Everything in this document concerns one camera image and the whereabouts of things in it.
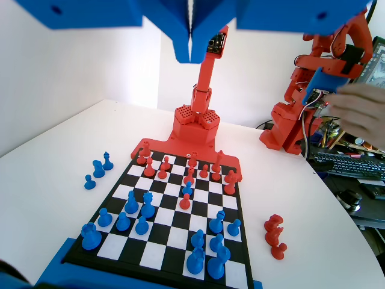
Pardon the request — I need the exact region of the black camera circuit board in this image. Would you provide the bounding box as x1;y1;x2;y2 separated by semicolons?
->
206;30;227;57

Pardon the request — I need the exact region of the black and white chessboard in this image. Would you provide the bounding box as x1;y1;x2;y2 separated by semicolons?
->
64;149;256;289

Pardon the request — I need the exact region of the blue circuit board holder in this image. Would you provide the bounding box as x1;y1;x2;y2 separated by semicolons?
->
301;66;339;110

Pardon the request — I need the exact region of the person's hand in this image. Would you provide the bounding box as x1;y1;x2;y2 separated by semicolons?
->
328;82;385;152

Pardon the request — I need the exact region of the red queen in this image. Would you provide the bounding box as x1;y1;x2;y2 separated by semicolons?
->
223;171;236;195

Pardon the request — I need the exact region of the blue queen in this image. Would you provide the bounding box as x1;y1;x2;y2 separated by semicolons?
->
140;191;156;219

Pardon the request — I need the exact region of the red bishop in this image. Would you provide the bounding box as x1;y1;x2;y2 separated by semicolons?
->
143;157;156;178

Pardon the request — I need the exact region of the black keyboard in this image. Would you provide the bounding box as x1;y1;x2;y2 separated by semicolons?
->
309;151;385;182

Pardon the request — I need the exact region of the computer monitor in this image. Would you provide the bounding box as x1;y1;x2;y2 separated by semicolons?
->
350;36;385;90

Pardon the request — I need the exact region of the blue rook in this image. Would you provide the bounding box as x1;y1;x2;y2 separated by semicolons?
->
186;246;206;276
80;222;103;251

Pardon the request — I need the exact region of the black side desk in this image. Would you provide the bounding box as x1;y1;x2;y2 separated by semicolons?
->
312;168;385;272

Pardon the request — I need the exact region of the black computer mouse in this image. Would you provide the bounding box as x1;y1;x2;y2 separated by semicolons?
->
335;188;362;212

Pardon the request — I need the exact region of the blue knight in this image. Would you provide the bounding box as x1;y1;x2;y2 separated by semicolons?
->
91;160;106;179
124;190;140;215

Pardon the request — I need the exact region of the red knight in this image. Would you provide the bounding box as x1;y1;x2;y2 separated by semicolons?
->
263;213;284;234
264;226;285;247

